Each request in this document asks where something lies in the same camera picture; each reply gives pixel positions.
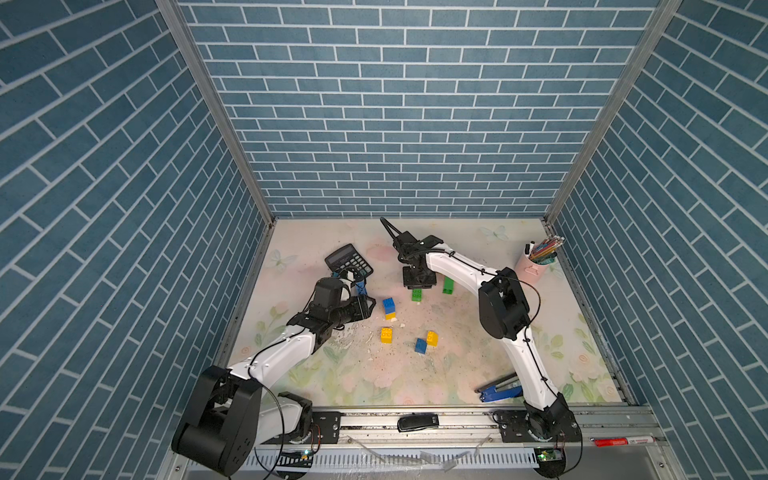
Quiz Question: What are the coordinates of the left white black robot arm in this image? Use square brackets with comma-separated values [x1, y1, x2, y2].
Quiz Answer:
[171, 276, 376, 477]

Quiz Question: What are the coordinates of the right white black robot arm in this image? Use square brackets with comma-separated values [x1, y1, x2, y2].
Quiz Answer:
[380, 217, 575, 441]

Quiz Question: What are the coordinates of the black desk calculator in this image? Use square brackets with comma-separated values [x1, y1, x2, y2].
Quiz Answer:
[324, 243, 373, 282]

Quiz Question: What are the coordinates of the pink pencil cup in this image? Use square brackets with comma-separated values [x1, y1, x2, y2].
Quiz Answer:
[514, 254, 547, 285]

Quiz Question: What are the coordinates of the black usb dongle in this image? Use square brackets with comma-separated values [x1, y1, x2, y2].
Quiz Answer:
[397, 413, 440, 433]

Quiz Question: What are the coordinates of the coloured pencils bundle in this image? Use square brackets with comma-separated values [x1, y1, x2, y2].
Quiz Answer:
[525, 235, 565, 265]

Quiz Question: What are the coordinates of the blue black stapler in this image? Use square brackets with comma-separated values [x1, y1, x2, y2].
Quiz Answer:
[475, 373, 522, 403]

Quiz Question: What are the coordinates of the red marker pen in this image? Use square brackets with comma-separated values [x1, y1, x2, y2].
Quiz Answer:
[592, 435, 656, 448]

